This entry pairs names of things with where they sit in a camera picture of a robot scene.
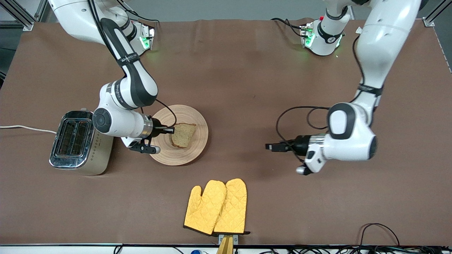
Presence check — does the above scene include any chrome two-slot toaster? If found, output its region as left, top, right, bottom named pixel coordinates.
left=49, top=108, right=115, bottom=176

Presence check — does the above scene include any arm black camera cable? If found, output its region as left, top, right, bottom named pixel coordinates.
left=276, top=34, right=383, bottom=163
left=87, top=0, right=177, bottom=129

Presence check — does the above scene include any aluminium frame profile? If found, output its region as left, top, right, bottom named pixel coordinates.
left=0, top=0, right=48, bottom=31
left=422, top=0, right=452, bottom=27

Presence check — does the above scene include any black velcro cable strap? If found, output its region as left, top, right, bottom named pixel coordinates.
left=118, top=53, right=141, bottom=67
left=357, top=84, right=383, bottom=97

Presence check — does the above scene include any round wooden plate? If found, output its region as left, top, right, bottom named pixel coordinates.
left=148, top=105, right=209, bottom=166

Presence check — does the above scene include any white toaster power cable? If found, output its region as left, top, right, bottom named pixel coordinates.
left=0, top=125, right=58, bottom=134

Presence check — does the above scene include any left arm base black cable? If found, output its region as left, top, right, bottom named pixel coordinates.
left=271, top=18, right=304, bottom=37

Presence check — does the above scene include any brown table cover sheet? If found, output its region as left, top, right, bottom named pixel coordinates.
left=0, top=18, right=452, bottom=246

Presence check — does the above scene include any toast slice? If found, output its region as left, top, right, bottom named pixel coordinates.
left=171, top=123, right=197, bottom=149

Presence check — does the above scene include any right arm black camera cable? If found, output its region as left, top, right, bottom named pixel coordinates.
left=87, top=0, right=177, bottom=129

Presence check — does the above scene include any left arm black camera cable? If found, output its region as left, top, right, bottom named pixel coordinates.
left=276, top=34, right=383, bottom=163

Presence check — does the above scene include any yellow quilted oven mitt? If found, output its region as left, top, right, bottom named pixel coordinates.
left=184, top=180, right=227, bottom=236
left=213, top=178, right=250, bottom=235

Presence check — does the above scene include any right arm base black cable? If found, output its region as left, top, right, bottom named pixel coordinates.
left=124, top=9, right=160, bottom=24

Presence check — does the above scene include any arm base black cable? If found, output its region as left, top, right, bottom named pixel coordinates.
left=124, top=9, right=160, bottom=24
left=271, top=18, right=304, bottom=37

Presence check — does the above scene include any black looped cable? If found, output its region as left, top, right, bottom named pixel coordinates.
left=359, top=223, right=401, bottom=247

